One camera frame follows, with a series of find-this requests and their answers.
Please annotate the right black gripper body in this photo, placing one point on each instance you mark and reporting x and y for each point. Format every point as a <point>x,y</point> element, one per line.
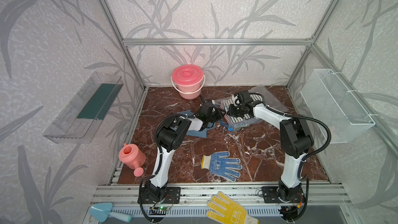
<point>236,110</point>

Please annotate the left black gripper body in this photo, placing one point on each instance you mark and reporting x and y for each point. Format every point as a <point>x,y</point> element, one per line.
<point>214,117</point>

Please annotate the clear vacuum storage bag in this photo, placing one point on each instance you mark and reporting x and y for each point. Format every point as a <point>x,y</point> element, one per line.
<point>270,96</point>

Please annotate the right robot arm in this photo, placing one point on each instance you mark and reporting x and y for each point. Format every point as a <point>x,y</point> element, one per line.
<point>295,138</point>

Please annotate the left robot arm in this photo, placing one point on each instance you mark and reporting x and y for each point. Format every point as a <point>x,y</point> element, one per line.
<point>169,135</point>

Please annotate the black white striped garment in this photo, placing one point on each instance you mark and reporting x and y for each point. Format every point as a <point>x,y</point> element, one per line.
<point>238,122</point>

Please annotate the red white striped garment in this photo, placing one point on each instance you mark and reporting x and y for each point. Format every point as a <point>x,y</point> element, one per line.
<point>228,119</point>

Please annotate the pink lidded plastic bucket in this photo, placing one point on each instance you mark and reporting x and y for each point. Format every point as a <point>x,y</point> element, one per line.
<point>188,81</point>

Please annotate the blue dotted work glove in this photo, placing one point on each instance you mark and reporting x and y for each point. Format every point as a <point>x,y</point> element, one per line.
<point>222,165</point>

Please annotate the pink watering can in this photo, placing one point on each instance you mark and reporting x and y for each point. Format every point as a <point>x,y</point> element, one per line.
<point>133,157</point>

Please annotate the yellow dotted work glove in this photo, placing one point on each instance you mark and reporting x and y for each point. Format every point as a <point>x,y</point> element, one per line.
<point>224,210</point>

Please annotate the light blue hand trowel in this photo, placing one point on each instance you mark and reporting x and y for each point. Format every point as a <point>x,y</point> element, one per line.
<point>101,211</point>

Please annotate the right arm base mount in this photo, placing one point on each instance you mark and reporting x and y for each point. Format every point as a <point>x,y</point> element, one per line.
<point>274,194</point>

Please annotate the white wire mesh basket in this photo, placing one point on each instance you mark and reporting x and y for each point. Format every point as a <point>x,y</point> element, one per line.
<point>331,102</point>

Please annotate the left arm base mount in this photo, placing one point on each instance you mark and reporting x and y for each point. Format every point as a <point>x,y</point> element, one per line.
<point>151,194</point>

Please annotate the clear plastic wall shelf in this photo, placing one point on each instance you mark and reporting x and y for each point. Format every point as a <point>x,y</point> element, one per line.
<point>82,117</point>

